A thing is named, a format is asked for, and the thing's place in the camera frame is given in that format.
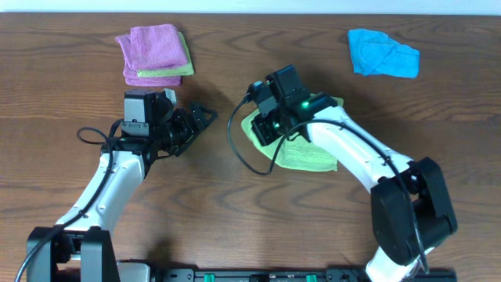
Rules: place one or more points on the top folded purple cloth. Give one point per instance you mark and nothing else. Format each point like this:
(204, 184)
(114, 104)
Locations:
(155, 47)

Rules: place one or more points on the folded purple cloth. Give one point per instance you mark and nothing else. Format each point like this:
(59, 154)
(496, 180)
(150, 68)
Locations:
(155, 47)
(130, 75)

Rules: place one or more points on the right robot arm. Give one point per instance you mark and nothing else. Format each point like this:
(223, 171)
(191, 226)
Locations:
(411, 209)

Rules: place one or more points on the light green microfiber cloth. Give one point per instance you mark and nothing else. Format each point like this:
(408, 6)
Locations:
(296, 152)

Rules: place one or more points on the folded green cloth in stack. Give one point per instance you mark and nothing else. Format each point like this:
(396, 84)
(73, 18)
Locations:
(183, 70)

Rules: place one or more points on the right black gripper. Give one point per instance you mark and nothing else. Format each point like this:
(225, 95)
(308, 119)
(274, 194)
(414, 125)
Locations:
(264, 137)

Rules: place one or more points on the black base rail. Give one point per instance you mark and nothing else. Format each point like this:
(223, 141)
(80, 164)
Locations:
(329, 275)

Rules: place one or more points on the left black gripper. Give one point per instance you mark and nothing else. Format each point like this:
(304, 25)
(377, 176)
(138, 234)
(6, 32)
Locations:
(203, 122)

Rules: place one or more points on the bottom folded purple cloth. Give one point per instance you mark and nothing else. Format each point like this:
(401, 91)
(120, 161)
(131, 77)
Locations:
(130, 75)

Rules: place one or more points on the blue crumpled cloth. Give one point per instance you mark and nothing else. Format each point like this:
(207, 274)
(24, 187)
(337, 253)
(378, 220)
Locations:
(375, 53)

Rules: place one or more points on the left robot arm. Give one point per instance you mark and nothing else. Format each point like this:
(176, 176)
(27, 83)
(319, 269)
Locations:
(79, 246)

